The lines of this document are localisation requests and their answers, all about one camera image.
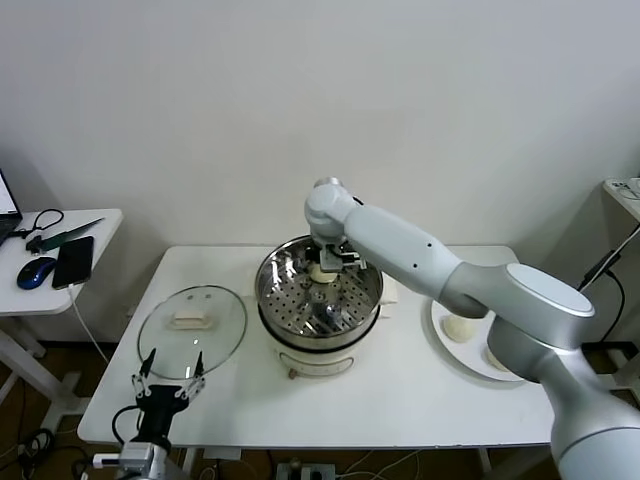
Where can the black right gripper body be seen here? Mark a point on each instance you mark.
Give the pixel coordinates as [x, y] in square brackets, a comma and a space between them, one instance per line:
[314, 255]

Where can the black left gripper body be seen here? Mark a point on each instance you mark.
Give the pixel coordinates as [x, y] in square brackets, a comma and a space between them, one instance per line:
[160, 405]

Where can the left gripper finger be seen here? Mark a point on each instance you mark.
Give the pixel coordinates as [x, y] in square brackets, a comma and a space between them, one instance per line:
[199, 365]
[148, 362]

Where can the white steamed baozi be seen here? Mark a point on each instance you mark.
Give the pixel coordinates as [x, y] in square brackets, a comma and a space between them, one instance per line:
[320, 275]
[457, 330]
[492, 360]

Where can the round glass pot lid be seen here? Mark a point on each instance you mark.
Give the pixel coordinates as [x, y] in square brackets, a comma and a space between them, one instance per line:
[220, 320]

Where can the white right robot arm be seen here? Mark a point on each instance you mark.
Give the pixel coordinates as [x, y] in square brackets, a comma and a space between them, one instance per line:
[400, 250]

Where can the steel steamer basket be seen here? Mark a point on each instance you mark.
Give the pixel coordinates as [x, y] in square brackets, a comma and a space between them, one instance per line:
[350, 305]

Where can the black smartphone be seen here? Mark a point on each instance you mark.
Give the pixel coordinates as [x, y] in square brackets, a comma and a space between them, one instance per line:
[74, 262]

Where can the blue computer mouse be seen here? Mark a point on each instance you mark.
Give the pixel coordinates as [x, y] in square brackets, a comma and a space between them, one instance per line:
[36, 272]

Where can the white side table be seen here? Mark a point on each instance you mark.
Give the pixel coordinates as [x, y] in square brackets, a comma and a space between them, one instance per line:
[105, 222]

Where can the grey floor power strip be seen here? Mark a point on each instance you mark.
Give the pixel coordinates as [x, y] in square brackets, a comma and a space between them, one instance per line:
[305, 472]

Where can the white round plate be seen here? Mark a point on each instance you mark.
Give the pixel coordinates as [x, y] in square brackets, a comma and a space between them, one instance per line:
[465, 357]

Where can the black laptop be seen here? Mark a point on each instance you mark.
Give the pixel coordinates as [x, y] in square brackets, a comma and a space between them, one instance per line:
[7, 220]

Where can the white shelf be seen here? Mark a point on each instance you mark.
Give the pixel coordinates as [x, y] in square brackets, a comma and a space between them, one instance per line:
[629, 204]

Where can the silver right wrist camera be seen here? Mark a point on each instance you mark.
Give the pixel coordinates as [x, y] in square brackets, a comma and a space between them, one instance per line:
[332, 260]

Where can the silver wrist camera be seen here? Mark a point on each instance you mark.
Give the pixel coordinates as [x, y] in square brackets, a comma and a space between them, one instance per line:
[132, 455]
[332, 260]

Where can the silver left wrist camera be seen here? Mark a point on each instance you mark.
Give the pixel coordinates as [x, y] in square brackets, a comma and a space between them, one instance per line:
[132, 455]

